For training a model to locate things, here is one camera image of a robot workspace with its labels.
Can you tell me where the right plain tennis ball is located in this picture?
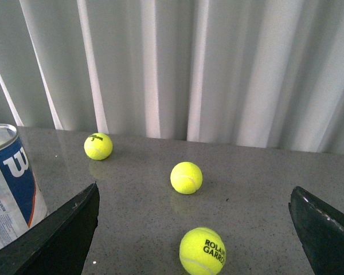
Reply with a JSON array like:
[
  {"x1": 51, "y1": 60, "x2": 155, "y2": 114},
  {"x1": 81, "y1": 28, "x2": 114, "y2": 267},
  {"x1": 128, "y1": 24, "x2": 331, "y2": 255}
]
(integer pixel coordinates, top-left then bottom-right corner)
[{"x1": 170, "y1": 162, "x2": 203, "y2": 195}]

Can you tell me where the clear Wilson tennis can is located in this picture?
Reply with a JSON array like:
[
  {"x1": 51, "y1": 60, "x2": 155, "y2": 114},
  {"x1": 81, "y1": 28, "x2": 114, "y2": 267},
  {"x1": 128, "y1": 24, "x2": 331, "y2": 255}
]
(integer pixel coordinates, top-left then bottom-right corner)
[{"x1": 0, "y1": 124, "x2": 48, "y2": 249}]

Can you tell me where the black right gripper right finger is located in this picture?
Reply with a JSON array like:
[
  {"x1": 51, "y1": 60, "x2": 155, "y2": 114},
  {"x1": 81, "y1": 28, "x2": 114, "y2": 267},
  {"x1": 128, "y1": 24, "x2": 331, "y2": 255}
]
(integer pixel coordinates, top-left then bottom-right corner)
[{"x1": 288, "y1": 186, "x2": 344, "y2": 274}]

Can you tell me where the white pleated curtain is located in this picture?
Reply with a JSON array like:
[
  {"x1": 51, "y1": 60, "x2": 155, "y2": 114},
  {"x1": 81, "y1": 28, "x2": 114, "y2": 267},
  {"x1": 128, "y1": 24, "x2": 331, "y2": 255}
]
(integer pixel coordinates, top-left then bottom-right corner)
[{"x1": 0, "y1": 1, "x2": 344, "y2": 154}]

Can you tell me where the far Wilson tennis ball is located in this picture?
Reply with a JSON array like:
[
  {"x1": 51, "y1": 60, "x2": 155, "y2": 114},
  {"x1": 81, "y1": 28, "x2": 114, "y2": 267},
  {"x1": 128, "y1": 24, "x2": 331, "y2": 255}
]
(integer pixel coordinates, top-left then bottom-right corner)
[{"x1": 84, "y1": 133, "x2": 113, "y2": 160}]

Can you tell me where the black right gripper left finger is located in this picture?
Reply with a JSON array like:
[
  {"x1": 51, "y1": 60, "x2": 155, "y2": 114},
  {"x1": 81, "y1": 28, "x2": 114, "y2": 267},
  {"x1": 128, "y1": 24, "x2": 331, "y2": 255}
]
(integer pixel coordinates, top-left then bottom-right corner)
[{"x1": 0, "y1": 183, "x2": 100, "y2": 274}]

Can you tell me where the Roland Garros tennis ball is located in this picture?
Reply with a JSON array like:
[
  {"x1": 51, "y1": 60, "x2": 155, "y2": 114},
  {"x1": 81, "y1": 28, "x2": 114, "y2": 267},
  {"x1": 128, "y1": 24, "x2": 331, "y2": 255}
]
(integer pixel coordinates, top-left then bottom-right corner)
[{"x1": 179, "y1": 227, "x2": 226, "y2": 275}]

